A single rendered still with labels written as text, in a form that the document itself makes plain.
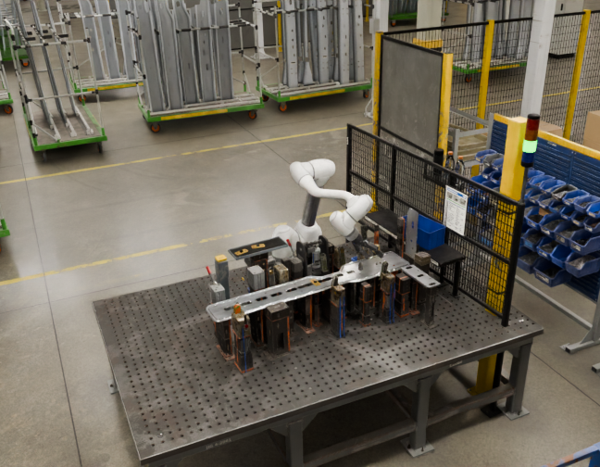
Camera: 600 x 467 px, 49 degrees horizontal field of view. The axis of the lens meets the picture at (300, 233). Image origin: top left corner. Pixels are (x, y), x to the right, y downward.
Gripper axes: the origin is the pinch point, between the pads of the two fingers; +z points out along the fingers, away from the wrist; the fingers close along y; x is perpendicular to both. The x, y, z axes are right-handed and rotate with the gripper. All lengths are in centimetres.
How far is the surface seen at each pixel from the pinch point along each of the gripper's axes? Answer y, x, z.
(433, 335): -28, 26, 49
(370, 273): -0.3, 11.1, 4.2
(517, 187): -76, -59, 14
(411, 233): -6.4, -28.8, 12.4
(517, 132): -88, -73, -15
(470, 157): 91, -199, 99
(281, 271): 24, 41, -40
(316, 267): 29.1, 20.7, -16.3
